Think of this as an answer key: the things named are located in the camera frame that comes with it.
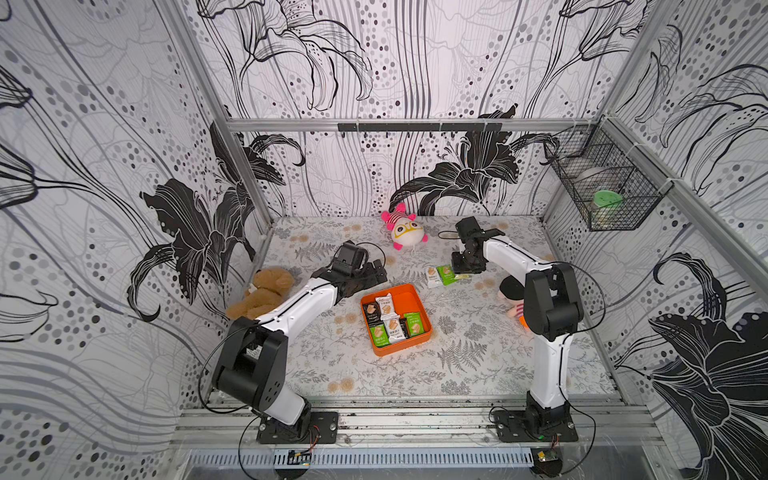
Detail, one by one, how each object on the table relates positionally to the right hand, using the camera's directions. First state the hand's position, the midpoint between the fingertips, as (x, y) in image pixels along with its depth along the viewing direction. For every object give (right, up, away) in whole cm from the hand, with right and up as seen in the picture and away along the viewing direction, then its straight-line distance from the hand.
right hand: (464, 264), depth 101 cm
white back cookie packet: (-27, -12, -8) cm, 31 cm away
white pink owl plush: (-20, +11, +7) cm, 24 cm away
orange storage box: (-20, -11, -7) cm, 24 cm away
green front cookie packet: (-28, -20, -15) cm, 38 cm away
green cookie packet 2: (-18, -17, -11) cm, 27 cm away
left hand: (-29, -5, -12) cm, 32 cm away
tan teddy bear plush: (-63, -6, -11) cm, 64 cm away
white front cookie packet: (-24, -18, -14) cm, 33 cm away
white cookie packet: (-11, -5, 0) cm, 12 cm away
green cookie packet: (-6, -3, 0) cm, 7 cm away
